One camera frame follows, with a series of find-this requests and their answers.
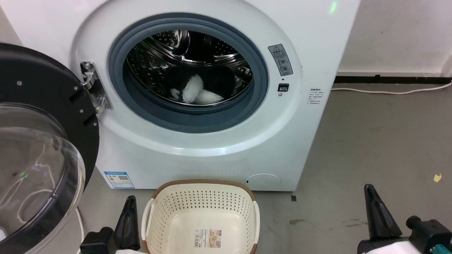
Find blue energy label sticker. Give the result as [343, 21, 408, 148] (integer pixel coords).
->
[104, 171, 135, 189]

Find white power cable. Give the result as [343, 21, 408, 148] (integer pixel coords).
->
[331, 80, 452, 95]

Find grey rubber door gasket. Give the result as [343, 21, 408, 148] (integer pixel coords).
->
[108, 13, 269, 134]

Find round white filter cover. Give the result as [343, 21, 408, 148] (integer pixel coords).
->
[245, 173, 282, 191]

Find black round washer door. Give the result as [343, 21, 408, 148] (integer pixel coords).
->
[0, 43, 100, 191]

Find thin white hose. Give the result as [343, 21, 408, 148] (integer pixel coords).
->
[75, 207, 85, 247]

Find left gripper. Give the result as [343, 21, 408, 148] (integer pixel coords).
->
[114, 195, 146, 254]

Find clear domed door glass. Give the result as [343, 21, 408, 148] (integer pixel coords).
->
[0, 103, 86, 254]

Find printed text label sticker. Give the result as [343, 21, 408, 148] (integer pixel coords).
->
[307, 88, 324, 106]

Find stainless steel washer drum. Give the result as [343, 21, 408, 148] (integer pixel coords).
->
[126, 30, 255, 107]

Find black and white plush toy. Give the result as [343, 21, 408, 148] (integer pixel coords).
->
[163, 65, 238, 105]

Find cream perforated laundry basket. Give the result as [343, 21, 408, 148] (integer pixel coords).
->
[141, 179, 261, 254]

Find grey warning sticker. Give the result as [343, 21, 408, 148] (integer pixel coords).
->
[268, 44, 294, 77]

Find white front-load washing machine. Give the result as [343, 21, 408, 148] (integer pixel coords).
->
[0, 0, 361, 192]

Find paper product label sticker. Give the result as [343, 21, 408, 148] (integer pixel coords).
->
[194, 229, 222, 249]

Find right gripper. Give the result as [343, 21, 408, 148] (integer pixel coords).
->
[357, 184, 412, 254]

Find metal door hinge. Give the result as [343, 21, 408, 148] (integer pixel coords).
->
[80, 61, 112, 114]

